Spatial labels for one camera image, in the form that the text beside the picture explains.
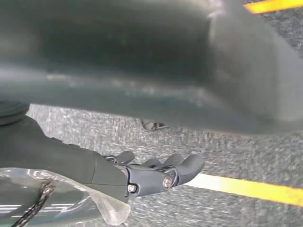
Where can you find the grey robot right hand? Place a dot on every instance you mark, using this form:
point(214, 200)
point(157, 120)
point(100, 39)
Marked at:
point(118, 47)

